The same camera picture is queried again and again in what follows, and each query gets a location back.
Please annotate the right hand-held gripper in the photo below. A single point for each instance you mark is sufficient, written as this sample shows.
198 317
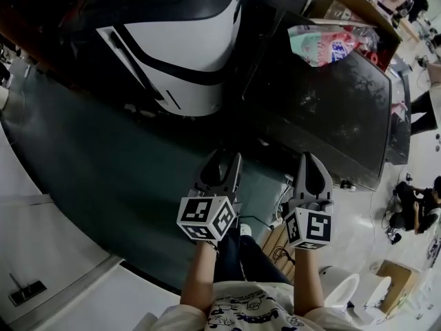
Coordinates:
317 229

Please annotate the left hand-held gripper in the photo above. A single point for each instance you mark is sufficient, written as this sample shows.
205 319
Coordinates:
206 216

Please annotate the person's left forearm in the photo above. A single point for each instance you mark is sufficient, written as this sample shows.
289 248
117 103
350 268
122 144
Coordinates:
198 278

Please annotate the person's right forearm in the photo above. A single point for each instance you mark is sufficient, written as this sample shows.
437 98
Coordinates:
308 281

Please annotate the small cardboard box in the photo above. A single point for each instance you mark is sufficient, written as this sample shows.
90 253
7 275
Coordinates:
399 281

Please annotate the small white device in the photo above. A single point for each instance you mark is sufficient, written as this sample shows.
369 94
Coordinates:
348 185

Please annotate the person's right white shoe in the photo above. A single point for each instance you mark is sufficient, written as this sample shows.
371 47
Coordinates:
245 229

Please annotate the wooden pallet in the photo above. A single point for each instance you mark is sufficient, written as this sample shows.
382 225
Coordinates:
275 243

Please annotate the black washing machine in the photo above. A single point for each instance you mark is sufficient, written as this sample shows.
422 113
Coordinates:
327 109

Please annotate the person's blue jeans legs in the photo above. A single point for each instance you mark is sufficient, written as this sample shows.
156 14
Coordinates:
248 257

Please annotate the dark green floor mat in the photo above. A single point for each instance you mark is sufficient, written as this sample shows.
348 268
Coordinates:
103 171

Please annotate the white and black appliance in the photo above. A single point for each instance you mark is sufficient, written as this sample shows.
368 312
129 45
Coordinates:
193 53

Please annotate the person's white printed shirt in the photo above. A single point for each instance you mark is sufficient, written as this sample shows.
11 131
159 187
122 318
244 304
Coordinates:
248 309

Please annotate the colourful plastic bag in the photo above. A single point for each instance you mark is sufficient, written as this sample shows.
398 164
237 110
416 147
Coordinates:
320 45

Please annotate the brown cardboard box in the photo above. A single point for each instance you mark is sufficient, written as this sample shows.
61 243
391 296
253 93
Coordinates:
365 9

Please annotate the black floor socket panel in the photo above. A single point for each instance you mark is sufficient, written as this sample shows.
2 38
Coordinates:
27 291

